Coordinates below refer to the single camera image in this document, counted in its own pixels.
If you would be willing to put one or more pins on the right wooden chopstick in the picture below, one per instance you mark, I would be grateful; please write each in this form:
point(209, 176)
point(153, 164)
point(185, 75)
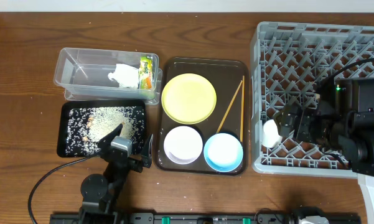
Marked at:
point(242, 108)

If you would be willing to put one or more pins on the left wooden chopstick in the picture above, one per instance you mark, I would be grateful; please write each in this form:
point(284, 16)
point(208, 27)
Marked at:
point(229, 107)

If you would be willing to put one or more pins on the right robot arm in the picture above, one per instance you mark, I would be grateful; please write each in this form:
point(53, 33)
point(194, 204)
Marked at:
point(343, 121)

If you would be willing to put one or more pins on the clear plastic bin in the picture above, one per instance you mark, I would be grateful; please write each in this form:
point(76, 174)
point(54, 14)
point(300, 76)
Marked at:
point(83, 73)

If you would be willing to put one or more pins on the green snack wrapper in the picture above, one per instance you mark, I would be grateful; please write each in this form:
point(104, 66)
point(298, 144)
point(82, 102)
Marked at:
point(145, 72)

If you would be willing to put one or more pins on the blue bowl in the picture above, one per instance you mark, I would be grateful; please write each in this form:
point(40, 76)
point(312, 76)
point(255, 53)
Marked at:
point(223, 152)

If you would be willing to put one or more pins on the spilled rice pile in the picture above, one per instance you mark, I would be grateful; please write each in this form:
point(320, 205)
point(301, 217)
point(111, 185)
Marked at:
point(87, 126)

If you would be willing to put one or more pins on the brown serving tray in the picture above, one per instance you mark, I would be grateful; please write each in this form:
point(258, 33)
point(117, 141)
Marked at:
point(225, 76)

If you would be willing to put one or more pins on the black waste tray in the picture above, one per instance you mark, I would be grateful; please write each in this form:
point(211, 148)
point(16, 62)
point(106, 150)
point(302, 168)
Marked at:
point(87, 104)

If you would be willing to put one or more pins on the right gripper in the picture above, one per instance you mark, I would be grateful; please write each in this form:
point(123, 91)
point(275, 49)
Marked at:
point(290, 123)

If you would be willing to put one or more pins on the white tissue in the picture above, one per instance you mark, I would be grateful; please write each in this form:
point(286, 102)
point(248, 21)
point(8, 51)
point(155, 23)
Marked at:
point(125, 75)

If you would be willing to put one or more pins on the white cup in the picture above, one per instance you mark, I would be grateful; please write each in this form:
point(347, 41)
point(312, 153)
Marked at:
point(271, 137)

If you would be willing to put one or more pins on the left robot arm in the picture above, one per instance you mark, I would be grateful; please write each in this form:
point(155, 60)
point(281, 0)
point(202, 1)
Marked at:
point(101, 191)

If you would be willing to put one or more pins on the grey dishwasher rack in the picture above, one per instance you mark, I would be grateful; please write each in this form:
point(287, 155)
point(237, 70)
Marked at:
point(287, 61)

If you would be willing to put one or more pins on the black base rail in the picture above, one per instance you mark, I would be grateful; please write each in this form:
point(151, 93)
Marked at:
point(263, 216)

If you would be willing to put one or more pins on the white bowl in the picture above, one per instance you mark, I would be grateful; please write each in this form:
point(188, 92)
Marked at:
point(183, 145)

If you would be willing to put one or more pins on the wooden chopstick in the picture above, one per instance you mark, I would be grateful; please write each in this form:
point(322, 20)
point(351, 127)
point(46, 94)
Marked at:
point(229, 107)
point(242, 108)

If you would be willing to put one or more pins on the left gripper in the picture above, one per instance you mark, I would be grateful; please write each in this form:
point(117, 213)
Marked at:
point(124, 159)

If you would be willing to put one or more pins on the yellow plate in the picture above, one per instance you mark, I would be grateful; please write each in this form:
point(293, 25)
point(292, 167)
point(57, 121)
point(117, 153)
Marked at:
point(188, 98)

